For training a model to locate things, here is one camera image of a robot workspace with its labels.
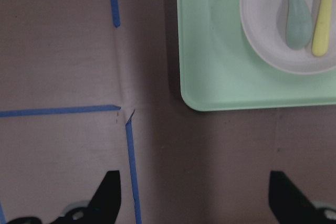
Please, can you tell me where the light green tray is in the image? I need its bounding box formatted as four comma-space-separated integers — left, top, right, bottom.
177, 0, 335, 111

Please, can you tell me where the green plastic spoon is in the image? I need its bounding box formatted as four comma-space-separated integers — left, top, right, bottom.
286, 0, 313, 50

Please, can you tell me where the yellow plastic fork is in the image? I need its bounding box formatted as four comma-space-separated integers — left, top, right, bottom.
312, 0, 333, 57

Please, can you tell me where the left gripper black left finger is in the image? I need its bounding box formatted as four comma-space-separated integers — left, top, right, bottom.
5, 170, 122, 224

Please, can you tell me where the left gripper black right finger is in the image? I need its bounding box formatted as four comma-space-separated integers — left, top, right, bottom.
268, 170, 335, 223

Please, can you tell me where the white round plate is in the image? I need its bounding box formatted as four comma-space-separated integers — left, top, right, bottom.
240, 0, 335, 74

